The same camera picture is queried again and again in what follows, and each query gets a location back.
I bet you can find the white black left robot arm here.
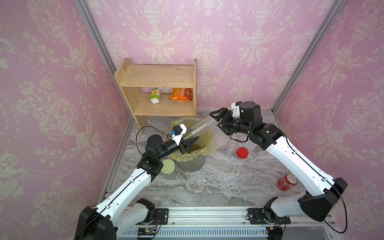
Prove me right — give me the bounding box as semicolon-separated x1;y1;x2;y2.
74;135;198;240

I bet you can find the mesh trash bin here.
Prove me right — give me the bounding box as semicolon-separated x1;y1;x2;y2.
176;155;209;173

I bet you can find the aluminium mounting rail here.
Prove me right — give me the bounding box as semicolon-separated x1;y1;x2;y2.
98;205;337;228

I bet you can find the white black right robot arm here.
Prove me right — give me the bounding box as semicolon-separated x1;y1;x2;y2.
210;102;348;222

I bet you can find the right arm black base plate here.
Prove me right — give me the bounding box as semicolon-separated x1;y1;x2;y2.
246;208;291;226

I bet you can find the green white carton box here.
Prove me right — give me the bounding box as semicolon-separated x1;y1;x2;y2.
150;87;162;104

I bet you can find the small black circuit board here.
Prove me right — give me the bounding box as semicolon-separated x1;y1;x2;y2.
138;228;158;238

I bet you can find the green-lidded clear jar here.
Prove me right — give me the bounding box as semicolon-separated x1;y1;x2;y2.
161;159;177;181

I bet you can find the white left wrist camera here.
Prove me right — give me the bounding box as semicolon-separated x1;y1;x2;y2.
170;124;187;146

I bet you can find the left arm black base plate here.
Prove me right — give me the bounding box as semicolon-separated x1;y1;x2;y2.
138;208;169;225

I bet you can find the wooden two-tier shelf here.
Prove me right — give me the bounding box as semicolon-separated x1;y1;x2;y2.
114;58;198;128

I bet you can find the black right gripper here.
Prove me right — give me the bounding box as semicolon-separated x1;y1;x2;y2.
211;108;255;139

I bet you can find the red cola can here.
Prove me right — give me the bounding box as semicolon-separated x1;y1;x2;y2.
277;173;298;192

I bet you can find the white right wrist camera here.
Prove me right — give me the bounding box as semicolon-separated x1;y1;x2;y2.
231;102;242;118

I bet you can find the orange snack bag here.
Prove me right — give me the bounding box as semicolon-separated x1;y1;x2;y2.
170;88;193;102

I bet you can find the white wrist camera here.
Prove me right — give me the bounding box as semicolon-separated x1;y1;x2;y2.
231;102;242;118
170;124;187;146

